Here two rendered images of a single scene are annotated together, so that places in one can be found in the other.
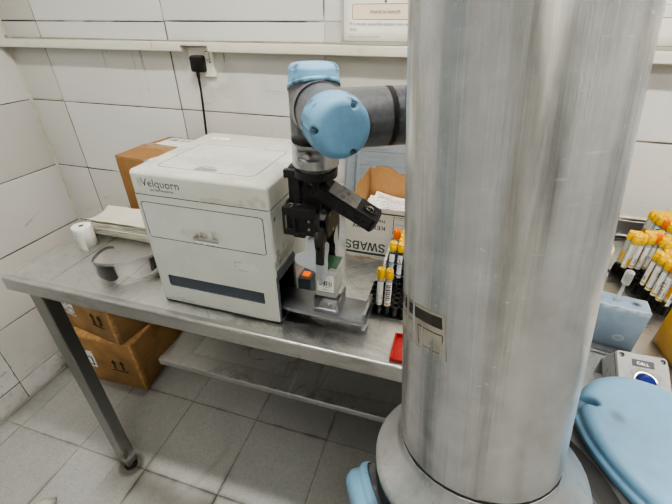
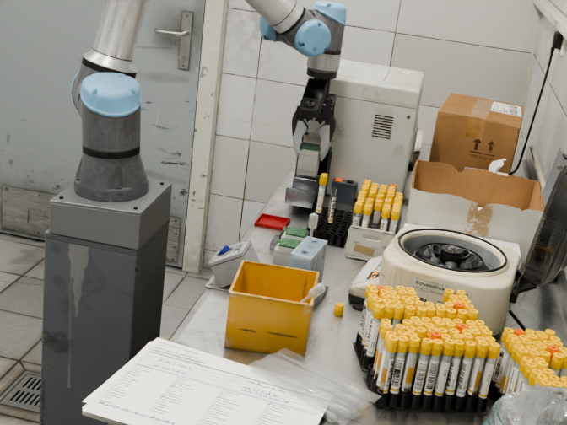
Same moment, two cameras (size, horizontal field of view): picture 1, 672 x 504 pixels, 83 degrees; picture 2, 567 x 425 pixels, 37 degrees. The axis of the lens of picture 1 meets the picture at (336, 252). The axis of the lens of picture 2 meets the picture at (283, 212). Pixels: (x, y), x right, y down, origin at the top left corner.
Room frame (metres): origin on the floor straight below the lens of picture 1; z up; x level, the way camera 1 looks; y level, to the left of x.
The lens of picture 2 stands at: (0.28, -1.92, 1.55)
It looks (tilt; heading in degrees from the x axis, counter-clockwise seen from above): 20 degrees down; 82
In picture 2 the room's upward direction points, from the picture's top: 7 degrees clockwise
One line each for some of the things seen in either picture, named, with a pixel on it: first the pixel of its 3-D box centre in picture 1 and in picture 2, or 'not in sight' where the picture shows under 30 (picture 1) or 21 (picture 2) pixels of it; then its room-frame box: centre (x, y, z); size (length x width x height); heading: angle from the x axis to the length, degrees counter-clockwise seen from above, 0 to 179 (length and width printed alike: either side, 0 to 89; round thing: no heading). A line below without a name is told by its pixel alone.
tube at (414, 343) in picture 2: not in sight; (409, 371); (0.64, -0.85, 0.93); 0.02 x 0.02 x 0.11
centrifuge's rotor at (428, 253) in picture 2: not in sight; (449, 264); (0.79, -0.51, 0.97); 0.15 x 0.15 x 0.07
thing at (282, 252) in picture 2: not in sight; (286, 257); (0.51, -0.41, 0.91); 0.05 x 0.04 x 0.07; 163
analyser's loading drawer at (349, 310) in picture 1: (319, 300); (306, 183); (0.60, 0.03, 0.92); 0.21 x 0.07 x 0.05; 73
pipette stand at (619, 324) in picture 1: (606, 321); (305, 271); (0.53, -0.50, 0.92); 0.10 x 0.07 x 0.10; 65
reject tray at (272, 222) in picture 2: (410, 349); (272, 222); (0.50, -0.14, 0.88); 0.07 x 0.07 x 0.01; 73
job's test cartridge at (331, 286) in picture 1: (329, 276); (309, 160); (0.59, 0.01, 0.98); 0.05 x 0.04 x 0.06; 163
